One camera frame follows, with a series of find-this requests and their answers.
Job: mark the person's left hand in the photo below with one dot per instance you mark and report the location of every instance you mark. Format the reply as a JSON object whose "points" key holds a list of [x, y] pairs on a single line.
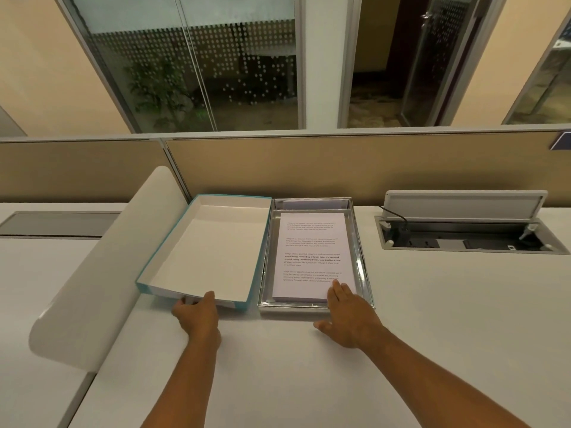
{"points": [[198, 318]]}

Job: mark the person's right hand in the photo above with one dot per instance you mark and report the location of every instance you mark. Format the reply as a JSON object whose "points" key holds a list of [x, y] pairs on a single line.
{"points": [[350, 318]]}

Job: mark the person's right thumb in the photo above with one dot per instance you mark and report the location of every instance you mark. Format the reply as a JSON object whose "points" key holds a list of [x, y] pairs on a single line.
{"points": [[322, 326]]}

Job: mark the person's left thumb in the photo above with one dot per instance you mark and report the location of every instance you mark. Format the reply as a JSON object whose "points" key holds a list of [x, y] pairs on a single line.
{"points": [[211, 298]]}

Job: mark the teal cardboard box lid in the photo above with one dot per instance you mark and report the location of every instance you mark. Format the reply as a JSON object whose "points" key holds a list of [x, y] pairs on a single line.
{"points": [[200, 245]]}

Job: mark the person's left forearm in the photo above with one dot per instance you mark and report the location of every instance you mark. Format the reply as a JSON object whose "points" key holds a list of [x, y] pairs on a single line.
{"points": [[196, 387]]}

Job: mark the person's right forearm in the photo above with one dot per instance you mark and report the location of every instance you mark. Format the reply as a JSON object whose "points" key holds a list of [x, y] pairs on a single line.
{"points": [[428, 383]]}

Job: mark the silver metal tray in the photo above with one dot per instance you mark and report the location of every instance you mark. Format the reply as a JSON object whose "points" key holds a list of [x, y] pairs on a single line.
{"points": [[290, 308]]}

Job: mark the stack of printed white paper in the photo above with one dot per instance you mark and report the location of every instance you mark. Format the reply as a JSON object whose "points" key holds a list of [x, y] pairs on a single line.
{"points": [[312, 245]]}

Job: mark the white curved desk divider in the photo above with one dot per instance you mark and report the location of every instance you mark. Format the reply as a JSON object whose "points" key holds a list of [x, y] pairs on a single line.
{"points": [[111, 262]]}

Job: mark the wide beige partition panel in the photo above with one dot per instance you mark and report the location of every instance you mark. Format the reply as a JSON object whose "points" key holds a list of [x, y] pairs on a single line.
{"points": [[357, 167]]}

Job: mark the grey closed desk flap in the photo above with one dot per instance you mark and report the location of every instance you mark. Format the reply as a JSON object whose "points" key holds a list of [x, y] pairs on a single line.
{"points": [[58, 223]]}

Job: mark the black power socket strip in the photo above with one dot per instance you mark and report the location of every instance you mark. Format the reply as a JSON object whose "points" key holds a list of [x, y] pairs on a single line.
{"points": [[473, 243]]}

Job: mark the narrow beige partition panel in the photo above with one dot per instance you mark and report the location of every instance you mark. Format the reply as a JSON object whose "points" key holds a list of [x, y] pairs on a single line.
{"points": [[80, 171]]}

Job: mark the green potted plant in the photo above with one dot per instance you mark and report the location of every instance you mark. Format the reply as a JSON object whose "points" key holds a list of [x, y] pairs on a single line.
{"points": [[163, 91]]}

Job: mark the dotted frosted glass window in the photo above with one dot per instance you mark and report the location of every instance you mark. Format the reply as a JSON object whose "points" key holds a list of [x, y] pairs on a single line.
{"points": [[232, 62]]}

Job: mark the glass door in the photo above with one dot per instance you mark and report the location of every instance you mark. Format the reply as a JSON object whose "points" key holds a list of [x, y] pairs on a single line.
{"points": [[439, 62]]}

